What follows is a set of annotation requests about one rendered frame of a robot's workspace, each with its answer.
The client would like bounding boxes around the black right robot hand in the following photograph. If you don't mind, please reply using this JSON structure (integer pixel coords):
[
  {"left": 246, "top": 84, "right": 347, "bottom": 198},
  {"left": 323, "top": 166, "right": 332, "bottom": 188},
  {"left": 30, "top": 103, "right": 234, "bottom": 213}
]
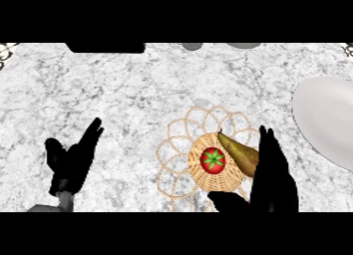
[{"left": 205, "top": 125, "right": 299, "bottom": 213}]

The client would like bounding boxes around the black appliance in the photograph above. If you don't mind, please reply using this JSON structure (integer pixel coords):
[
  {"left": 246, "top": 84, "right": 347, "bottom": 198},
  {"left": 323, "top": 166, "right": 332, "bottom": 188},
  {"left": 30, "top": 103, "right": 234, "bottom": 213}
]
[{"left": 64, "top": 42, "right": 147, "bottom": 54}]

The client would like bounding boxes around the red tomato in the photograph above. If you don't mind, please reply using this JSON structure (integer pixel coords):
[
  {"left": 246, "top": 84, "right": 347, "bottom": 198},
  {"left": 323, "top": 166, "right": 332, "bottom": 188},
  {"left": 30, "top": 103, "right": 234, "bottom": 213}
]
[{"left": 197, "top": 146, "right": 227, "bottom": 174}]

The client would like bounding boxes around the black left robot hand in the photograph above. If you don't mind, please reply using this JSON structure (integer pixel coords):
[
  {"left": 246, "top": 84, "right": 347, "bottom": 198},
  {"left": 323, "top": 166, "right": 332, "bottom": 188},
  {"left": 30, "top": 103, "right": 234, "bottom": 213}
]
[{"left": 44, "top": 117, "right": 106, "bottom": 196}]

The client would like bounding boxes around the white plate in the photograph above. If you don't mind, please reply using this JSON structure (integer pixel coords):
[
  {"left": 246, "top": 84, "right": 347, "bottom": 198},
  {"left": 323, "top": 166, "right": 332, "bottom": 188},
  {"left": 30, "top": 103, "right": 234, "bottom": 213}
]
[{"left": 291, "top": 76, "right": 353, "bottom": 174}]

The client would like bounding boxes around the woven wicker placemat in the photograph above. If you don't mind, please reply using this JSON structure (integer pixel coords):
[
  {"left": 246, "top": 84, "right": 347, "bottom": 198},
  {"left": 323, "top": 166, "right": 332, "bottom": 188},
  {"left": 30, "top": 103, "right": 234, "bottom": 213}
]
[{"left": 155, "top": 106, "right": 261, "bottom": 213}]

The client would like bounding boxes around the small grey round object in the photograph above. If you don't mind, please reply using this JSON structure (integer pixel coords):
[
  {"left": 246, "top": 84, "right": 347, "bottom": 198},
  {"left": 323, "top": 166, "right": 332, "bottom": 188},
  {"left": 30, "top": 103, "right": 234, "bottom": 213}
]
[{"left": 178, "top": 42, "right": 203, "bottom": 52}]

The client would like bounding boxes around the brown pear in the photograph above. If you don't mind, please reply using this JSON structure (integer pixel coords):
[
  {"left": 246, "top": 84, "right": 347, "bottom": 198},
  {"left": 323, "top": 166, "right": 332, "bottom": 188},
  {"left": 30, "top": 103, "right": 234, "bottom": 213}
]
[{"left": 215, "top": 128, "right": 259, "bottom": 178}]

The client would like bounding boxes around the wide grey round object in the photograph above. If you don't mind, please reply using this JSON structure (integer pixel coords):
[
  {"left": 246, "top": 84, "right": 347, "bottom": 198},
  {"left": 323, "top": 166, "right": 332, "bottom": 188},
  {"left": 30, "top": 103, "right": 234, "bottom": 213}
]
[{"left": 225, "top": 42, "right": 262, "bottom": 51}]

